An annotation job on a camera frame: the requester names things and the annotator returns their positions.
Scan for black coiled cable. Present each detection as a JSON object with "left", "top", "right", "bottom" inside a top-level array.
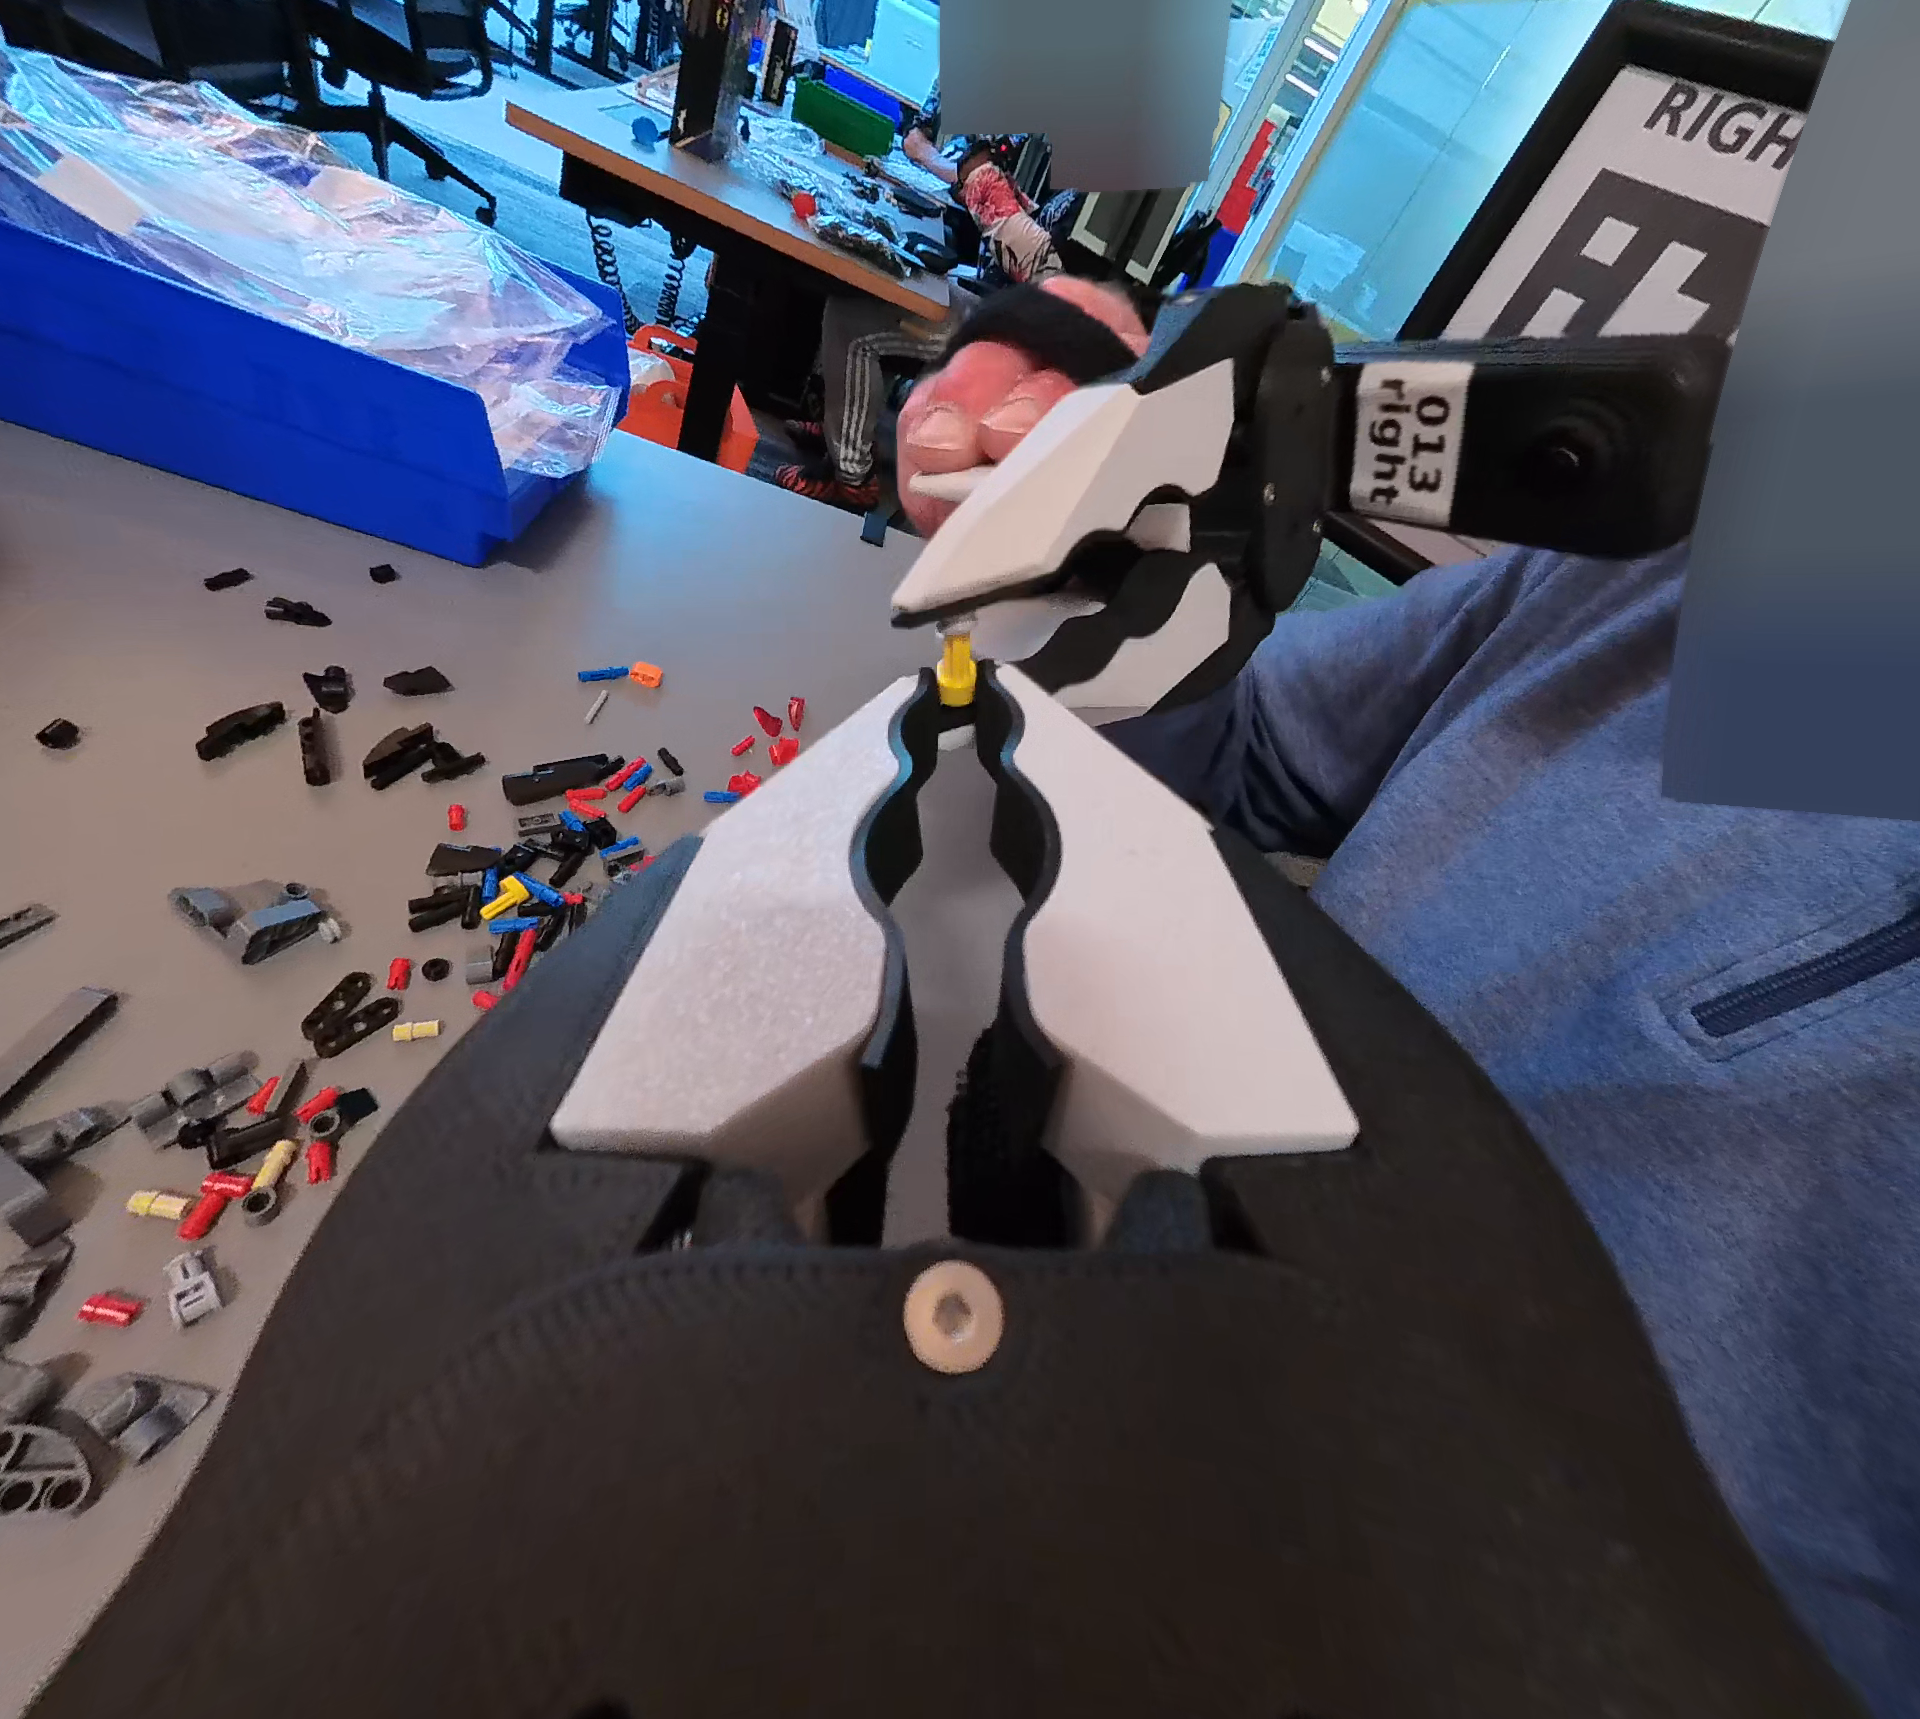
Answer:
[{"left": 584, "top": 203, "right": 695, "bottom": 329}]

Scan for wood top office desk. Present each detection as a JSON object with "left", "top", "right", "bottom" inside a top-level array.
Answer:
[{"left": 505, "top": 75, "right": 957, "bottom": 461}]

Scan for tall black cardboard box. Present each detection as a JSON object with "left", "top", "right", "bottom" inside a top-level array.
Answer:
[{"left": 674, "top": 0, "right": 774, "bottom": 161}]

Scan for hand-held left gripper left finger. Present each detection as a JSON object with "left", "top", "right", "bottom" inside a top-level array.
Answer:
[{"left": 548, "top": 669, "right": 919, "bottom": 1246}]

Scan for green plastic bin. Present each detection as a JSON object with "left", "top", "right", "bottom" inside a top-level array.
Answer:
[{"left": 791, "top": 75, "right": 902, "bottom": 157}]

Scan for orange plastic crate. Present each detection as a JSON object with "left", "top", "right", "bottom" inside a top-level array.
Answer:
[{"left": 629, "top": 323, "right": 761, "bottom": 469}]

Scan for crumpled clear plastic bags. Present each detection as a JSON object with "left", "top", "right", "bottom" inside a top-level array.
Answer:
[{"left": 0, "top": 45, "right": 623, "bottom": 483}]

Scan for person's right forearm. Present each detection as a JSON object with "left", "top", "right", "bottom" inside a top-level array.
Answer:
[{"left": 1101, "top": 545, "right": 1693, "bottom": 857}]

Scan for cluster of black lego panels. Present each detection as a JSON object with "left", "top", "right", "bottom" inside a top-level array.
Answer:
[{"left": 35, "top": 563, "right": 490, "bottom": 791}]

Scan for pile of lego pieces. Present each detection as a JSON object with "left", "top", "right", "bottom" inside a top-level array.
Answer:
[{"left": 0, "top": 661, "right": 819, "bottom": 1516}]

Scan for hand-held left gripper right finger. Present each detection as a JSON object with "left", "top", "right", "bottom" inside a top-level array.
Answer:
[{"left": 986, "top": 665, "right": 1361, "bottom": 1246}]

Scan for black metal table leg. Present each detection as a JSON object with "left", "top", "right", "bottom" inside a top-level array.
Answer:
[{"left": 1319, "top": 511, "right": 1442, "bottom": 585}]

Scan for person's torso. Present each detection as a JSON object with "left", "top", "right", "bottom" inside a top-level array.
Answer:
[{"left": 1303, "top": 759, "right": 1920, "bottom": 1708}]

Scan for dark grey angled lego panel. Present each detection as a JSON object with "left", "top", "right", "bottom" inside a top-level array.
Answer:
[{"left": 168, "top": 879, "right": 344, "bottom": 965}]

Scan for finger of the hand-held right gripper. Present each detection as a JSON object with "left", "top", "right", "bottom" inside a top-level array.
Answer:
[
  {"left": 995, "top": 495, "right": 1253, "bottom": 719},
  {"left": 887, "top": 365, "right": 1242, "bottom": 631}
]

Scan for black framed marker sign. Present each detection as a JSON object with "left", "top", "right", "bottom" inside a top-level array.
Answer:
[{"left": 1394, "top": 0, "right": 1839, "bottom": 347}]

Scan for person's right hand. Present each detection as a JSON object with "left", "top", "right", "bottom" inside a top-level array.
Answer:
[{"left": 896, "top": 275, "right": 1152, "bottom": 539}]

